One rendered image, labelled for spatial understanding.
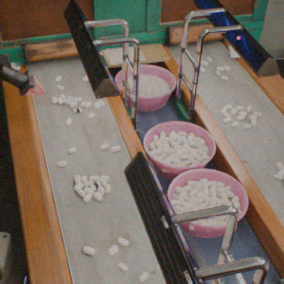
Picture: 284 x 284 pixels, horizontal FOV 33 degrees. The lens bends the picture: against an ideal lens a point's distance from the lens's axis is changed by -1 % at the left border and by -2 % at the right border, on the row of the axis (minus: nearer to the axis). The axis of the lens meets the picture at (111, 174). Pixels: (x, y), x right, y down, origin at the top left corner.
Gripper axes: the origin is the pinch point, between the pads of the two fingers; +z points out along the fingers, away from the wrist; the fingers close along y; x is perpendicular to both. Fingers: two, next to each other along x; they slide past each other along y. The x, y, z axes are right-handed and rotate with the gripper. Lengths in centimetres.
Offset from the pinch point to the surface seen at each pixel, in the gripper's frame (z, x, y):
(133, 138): 29.1, -11.9, -24.0
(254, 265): 8, -39, -110
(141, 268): 21, -2, -80
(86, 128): 18.8, -0.1, -10.6
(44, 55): 6.6, 0.6, 37.2
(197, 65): 36, -46, -13
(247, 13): 80, -70, 45
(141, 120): 42.1, -11.1, -2.6
